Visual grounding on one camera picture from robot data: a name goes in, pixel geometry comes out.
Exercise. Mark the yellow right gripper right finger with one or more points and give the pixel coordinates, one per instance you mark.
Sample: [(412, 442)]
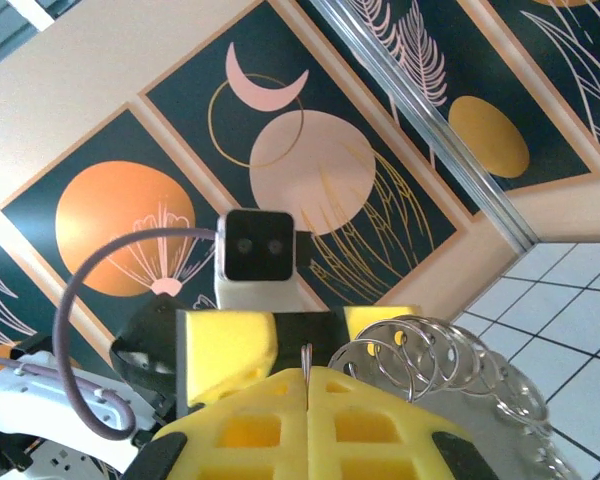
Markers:
[(320, 400)]

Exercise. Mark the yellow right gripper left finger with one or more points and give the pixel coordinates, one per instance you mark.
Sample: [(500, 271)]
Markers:
[(205, 425)]

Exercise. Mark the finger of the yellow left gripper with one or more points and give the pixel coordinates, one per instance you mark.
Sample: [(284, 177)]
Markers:
[(220, 345), (362, 317)]

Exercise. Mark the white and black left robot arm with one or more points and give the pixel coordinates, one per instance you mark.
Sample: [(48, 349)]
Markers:
[(30, 400)]

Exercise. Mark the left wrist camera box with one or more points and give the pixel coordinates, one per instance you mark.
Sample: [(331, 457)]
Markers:
[(257, 245)]

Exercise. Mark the aluminium corner post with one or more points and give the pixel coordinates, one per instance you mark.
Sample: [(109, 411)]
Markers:
[(432, 122)]

